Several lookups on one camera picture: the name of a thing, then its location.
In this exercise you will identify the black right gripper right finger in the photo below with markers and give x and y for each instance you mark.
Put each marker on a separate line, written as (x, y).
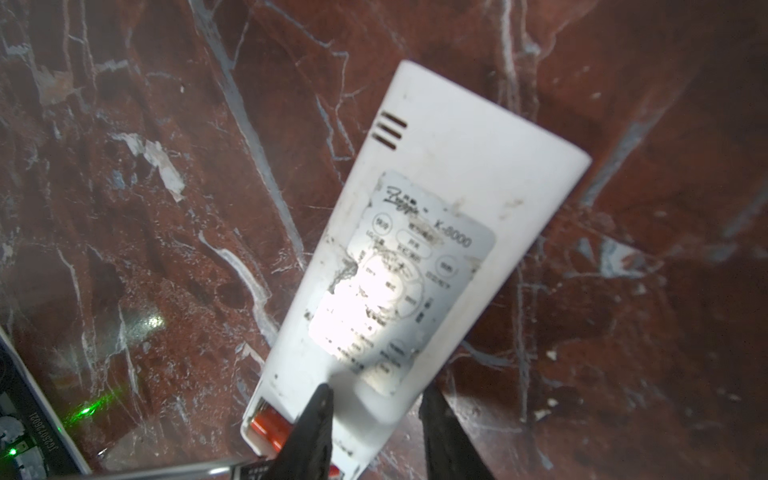
(449, 452)

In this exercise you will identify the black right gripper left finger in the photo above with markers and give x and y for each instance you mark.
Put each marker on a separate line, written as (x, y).
(308, 450)

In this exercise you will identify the orange handled screwdriver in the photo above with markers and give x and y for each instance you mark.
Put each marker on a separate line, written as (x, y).
(227, 468)

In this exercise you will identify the white remote with display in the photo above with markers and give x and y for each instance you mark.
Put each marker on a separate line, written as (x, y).
(447, 194)

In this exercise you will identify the orange red AAA battery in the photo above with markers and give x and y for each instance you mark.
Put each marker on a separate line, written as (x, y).
(270, 425)

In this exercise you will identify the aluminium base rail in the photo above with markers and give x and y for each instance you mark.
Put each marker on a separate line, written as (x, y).
(34, 444)

